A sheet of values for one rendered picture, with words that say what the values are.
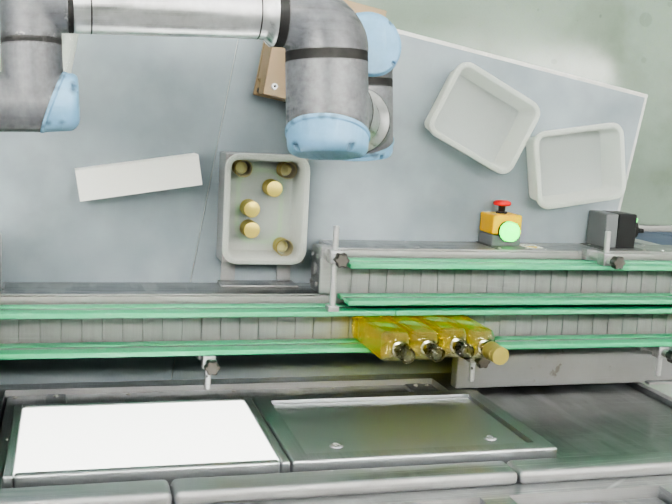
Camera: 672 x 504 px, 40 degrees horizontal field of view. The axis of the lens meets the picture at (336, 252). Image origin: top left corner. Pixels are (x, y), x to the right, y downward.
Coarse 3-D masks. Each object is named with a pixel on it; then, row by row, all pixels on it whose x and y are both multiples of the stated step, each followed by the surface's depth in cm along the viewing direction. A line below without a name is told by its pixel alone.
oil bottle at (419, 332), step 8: (392, 320) 186; (400, 320) 184; (408, 320) 185; (416, 320) 185; (408, 328) 178; (416, 328) 178; (424, 328) 178; (432, 328) 179; (416, 336) 175; (424, 336) 175; (432, 336) 175; (416, 344) 175; (416, 352) 175
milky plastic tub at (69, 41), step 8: (64, 40) 153; (72, 40) 146; (64, 48) 152; (72, 48) 146; (0, 56) 150; (64, 56) 149; (72, 56) 147; (0, 64) 150; (64, 64) 147; (72, 64) 147
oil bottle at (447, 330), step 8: (424, 320) 186; (432, 320) 185; (440, 320) 185; (448, 320) 185; (440, 328) 178; (448, 328) 178; (456, 328) 178; (440, 336) 177; (448, 336) 176; (456, 336) 177; (464, 336) 177; (440, 344) 178; (448, 344) 176; (448, 352) 177
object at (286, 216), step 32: (256, 160) 189; (288, 160) 188; (224, 192) 186; (256, 192) 194; (288, 192) 196; (224, 224) 186; (288, 224) 197; (224, 256) 187; (256, 256) 191; (288, 256) 193
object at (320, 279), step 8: (312, 248) 194; (312, 256) 194; (312, 264) 192; (320, 264) 189; (328, 264) 189; (312, 272) 192; (320, 272) 189; (328, 272) 189; (312, 280) 194; (320, 280) 189; (328, 280) 190; (312, 288) 195; (320, 288) 189; (328, 288) 190
